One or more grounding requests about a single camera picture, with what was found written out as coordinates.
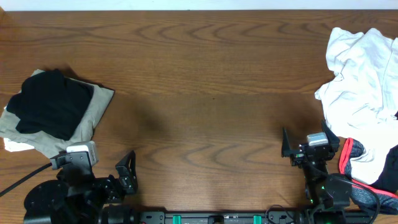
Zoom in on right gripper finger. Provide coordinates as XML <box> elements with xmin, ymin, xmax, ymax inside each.
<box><xmin>281</xmin><ymin>128</ymin><xmax>292</xmax><ymax>157</ymax></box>
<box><xmin>321</xmin><ymin>120</ymin><xmax>340</xmax><ymax>152</ymax></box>

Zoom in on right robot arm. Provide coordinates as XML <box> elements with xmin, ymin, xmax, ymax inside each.
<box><xmin>281</xmin><ymin>121</ymin><xmax>352</xmax><ymax>223</ymax></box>

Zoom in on black t-shirt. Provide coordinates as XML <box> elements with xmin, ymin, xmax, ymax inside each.
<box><xmin>6</xmin><ymin>69</ymin><xmax>94</xmax><ymax>141</ymax></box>

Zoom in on grey red-trimmed shorts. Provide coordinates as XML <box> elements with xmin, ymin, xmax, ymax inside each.
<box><xmin>338</xmin><ymin>138</ymin><xmax>397</xmax><ymax>215</ymax></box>

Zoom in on left black cable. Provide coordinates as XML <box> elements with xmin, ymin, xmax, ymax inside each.
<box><xmin>0</xmin><ymin>162</ymin><xmax>53</xmax><ymax>198</ymax></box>

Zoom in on crumpled white shirt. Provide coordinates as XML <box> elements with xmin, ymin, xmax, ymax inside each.
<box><xmin>315</xmin><ymin>27</ymin><xmax>397</xmax><ymax>184</ymax></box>

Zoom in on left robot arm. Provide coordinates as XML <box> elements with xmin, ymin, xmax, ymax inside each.
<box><xmin>23</xmin><ymin>151</ymin><xmax>139</xmax><ymax>224</ymax></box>

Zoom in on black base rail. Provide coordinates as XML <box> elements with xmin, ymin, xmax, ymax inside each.
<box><xmin>102</xmin><ymin>203</ymin><xmax>374</xmax><ymax>224</ymax></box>

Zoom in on white folded cloth under garment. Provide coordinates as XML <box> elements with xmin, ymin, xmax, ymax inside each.
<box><xmin>4</xmin><ymin>138</ymin><xmax>34</xmax><ymax>152</ymax></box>

